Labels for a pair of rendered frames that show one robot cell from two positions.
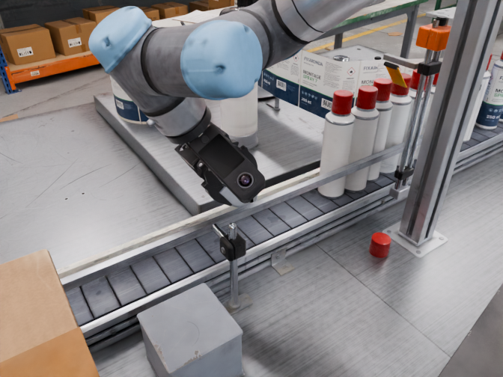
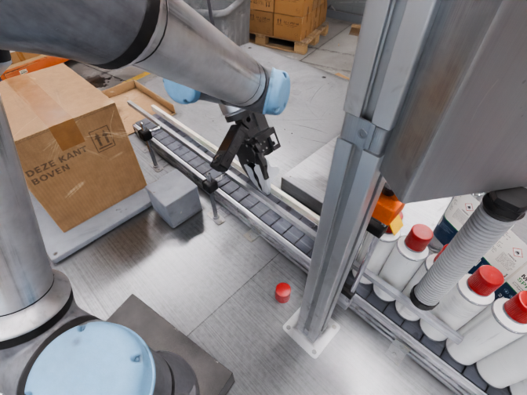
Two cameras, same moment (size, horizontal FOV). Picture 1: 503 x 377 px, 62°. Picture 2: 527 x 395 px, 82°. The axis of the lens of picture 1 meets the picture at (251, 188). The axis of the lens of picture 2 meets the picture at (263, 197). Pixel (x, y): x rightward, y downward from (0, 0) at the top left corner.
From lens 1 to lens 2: 0.70 m
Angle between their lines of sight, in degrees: 58
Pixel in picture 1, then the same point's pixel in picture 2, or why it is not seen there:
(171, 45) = not seen: hidden behind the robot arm
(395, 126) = (389, 263)
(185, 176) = (310, 163)
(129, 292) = (203, 168)
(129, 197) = (295, 151)
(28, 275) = (99, 103)
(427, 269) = (269, 332)
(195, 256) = (232, 185)
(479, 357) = (158, 332)
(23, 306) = (85, 106)
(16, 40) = not seen: outside the picture
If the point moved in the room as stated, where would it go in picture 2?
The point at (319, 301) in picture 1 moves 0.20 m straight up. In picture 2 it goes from (225, 258) to (216, 204)
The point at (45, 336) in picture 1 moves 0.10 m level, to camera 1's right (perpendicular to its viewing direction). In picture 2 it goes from (71, 114) to (59, 141)
